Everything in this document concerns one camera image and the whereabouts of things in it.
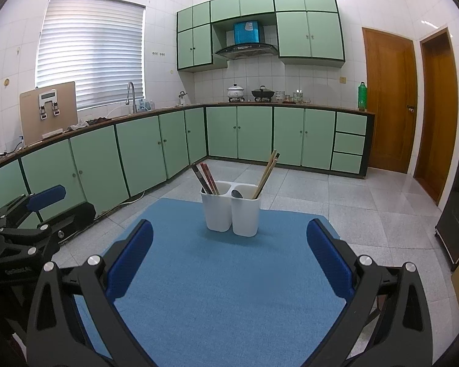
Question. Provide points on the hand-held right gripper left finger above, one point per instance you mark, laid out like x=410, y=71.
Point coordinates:
x=132, y=256

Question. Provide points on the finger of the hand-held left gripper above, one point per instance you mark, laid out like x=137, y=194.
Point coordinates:
x=46, y=197
x=70, y=220

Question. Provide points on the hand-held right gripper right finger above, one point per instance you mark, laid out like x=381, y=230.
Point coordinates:
x=329, y=256

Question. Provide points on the black chopstick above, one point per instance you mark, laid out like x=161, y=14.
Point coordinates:
x=198, y=177

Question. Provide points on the white two-compartment utensil holder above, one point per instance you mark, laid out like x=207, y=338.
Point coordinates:
x=229, y=214

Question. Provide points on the red patterned chopstick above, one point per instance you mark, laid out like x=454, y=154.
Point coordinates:
x=206, y=177
x=212, y=179

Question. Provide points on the crumpled grey cloth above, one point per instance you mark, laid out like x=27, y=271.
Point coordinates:
x=76, y=125

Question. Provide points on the dark clutter on counter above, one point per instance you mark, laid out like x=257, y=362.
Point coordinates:
x=99, y=119

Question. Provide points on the green base cabinets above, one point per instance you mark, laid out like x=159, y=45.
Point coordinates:
x=137, y=153

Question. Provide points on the blue table mat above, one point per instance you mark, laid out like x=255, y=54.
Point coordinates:
x=222, y=294

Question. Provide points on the metal spoon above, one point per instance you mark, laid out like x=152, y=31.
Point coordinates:
x=237, y=194

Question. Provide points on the metal sink faucet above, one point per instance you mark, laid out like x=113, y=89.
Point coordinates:
x=130, y=95

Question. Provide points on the bottles beside sink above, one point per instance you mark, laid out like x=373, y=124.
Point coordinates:
x=146, y=106

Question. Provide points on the white window blind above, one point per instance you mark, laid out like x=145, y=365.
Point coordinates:
x=91, y=49

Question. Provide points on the green plastic bottle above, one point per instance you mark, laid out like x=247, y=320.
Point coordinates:
x=362, y=97

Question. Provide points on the cluster of glass jars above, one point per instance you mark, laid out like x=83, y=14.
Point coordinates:
x=292, y=97

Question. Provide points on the closed wooden door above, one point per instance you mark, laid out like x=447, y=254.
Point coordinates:
x=388, y=103

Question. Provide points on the wooden door in recess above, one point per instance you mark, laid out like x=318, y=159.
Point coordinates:
x=438, y=122

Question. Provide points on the black wok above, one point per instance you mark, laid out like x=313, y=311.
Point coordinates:
x=263, y=92

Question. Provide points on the white lidded pot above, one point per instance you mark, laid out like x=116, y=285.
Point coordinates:
x=235, y=92

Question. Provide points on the range hood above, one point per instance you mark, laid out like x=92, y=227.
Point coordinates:
x=246, y=47

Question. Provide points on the green wall cabinets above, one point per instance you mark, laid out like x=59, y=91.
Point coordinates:
x=310, y=34

